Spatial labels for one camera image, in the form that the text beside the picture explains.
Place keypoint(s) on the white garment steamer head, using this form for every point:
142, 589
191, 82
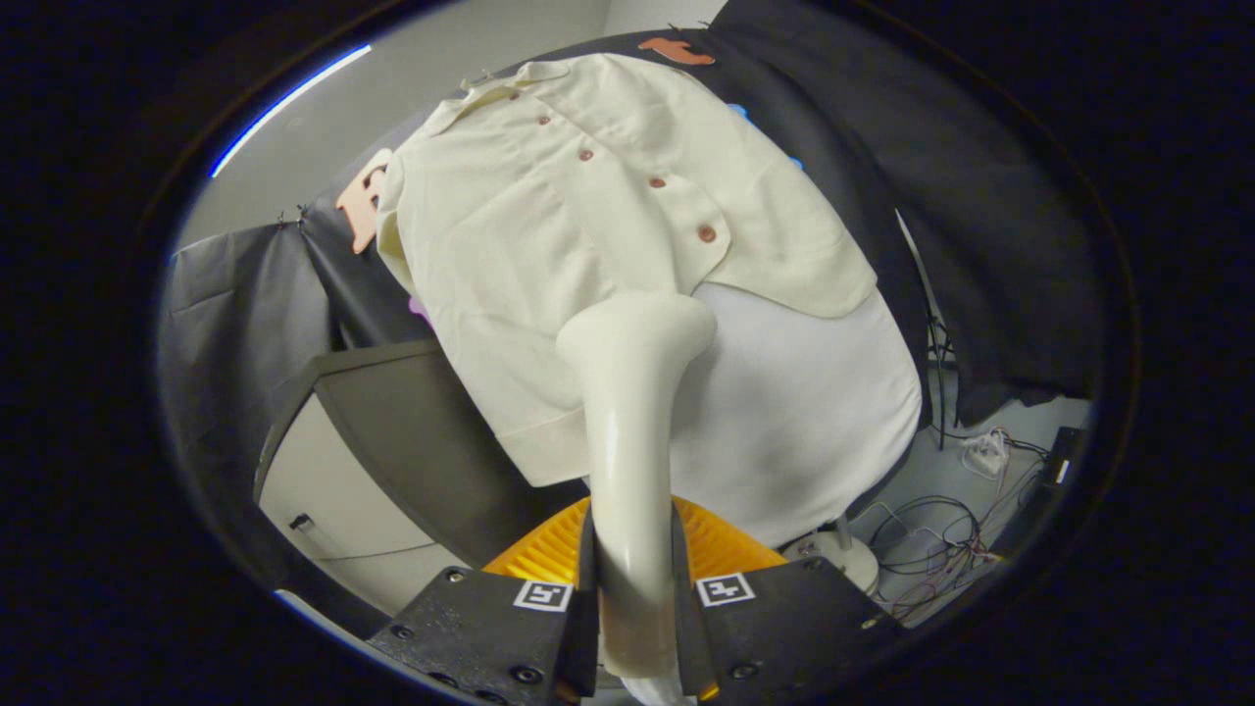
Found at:
632, 441

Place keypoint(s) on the black backdrop cloth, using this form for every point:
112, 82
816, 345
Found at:
980, 245

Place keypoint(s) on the grey top white cabinet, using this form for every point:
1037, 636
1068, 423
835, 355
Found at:
412, 431

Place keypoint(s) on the white garment form stand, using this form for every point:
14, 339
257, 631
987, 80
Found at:
794, 412

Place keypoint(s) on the black backdrop clip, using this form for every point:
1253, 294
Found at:
686, 25
292, 216

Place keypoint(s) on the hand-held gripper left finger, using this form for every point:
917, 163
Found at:
471, 628

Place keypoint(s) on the black electronics box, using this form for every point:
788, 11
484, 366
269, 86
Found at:
1064, 459

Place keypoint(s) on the cream button-up shirt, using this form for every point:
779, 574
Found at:
549, 275

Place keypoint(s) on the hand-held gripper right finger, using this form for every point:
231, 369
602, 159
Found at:
784, 628

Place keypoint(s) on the black backdrop stand pole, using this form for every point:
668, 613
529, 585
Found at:
934, 343

